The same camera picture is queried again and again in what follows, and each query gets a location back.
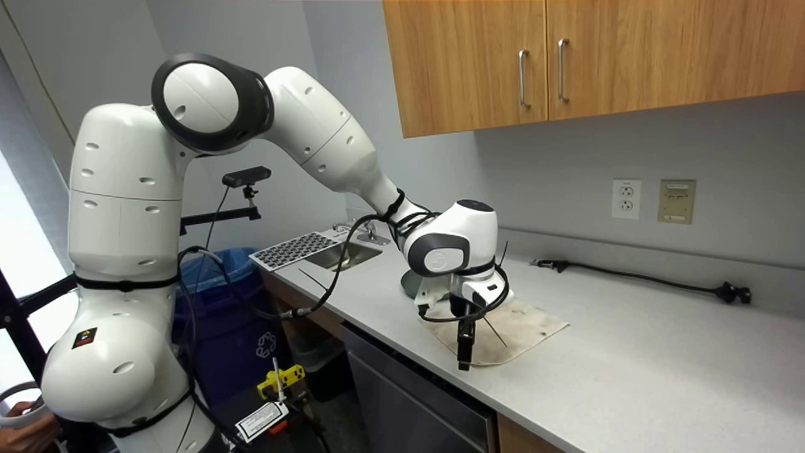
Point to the wooden upper cabinet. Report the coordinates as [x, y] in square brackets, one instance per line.
[489, 65]

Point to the beige wall switch plate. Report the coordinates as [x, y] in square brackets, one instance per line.
[678, 201]

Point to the dish drying rack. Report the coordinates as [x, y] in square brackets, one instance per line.
[291, 250]

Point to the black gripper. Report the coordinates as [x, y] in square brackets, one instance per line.
[452, 299]

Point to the white wall outlet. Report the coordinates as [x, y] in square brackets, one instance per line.
[624, 201]

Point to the black camera on stand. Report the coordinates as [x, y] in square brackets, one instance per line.
[245, 177]

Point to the blue recycling bin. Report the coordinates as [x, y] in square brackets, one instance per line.
[225, 321]

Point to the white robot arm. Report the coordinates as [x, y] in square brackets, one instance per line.
[113, 366]

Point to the black sink basin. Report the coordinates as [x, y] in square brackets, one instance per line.
[342, 257]

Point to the stained white towel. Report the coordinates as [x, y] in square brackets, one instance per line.
[504, 334]

